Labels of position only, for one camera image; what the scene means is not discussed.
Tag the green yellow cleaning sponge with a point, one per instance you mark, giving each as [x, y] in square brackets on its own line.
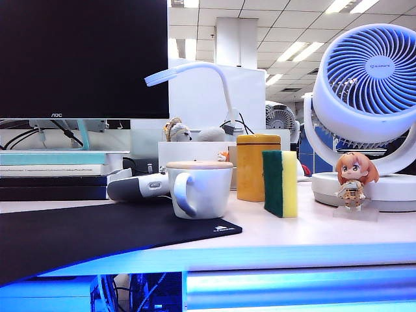
[290, 185]

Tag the round wooden mug lid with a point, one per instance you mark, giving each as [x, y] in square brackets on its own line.
[199, 165]

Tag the white desk organizer box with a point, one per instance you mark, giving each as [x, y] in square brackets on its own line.
[195, 151]

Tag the small orange fox figurine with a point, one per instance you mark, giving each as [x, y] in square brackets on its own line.
[223, 157]

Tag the white fluffy plush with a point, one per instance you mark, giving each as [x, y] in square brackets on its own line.
[211, 135]

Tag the white ceramic mug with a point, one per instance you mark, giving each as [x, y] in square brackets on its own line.
[212, 191]

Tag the beige plush toy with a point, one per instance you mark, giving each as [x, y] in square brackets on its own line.
[177, 133]

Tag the yellow tin canister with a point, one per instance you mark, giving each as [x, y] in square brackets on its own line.
[249, 169]

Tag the white partition board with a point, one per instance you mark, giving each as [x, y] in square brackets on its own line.
[195, 104]

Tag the white background fan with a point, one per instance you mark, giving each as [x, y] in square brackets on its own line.
[280, 118]

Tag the white grey handheld device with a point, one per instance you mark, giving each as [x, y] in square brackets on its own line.
[130, 190]

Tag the white gooseneck desk lamp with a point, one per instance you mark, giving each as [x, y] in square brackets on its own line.
[160, 77]

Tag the blue office partition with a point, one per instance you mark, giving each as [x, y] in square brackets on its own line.
[307, 159]

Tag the teal monitor stand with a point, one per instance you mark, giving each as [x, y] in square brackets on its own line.
[83, 136]

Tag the white round desk fan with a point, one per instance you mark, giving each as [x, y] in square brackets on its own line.
[345, 110]

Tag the dark computer tower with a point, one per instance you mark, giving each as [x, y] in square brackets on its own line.
[156, 292]

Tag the orange-haired anime figurine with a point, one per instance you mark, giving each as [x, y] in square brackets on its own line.
[355, 169]

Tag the black Corsair mouse pad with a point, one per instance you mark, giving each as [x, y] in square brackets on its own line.
[81, 234]

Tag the teal book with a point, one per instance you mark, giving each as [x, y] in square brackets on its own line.
[48, 159]

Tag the white book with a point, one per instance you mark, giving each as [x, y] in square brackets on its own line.
[48, 170]

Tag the black AOC computer monitor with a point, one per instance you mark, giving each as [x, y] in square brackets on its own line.
[81, 58]

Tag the black book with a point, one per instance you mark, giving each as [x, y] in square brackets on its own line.
[48, 188]

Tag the white under-desk cabinet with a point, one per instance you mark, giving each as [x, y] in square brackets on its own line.
[39, 299]

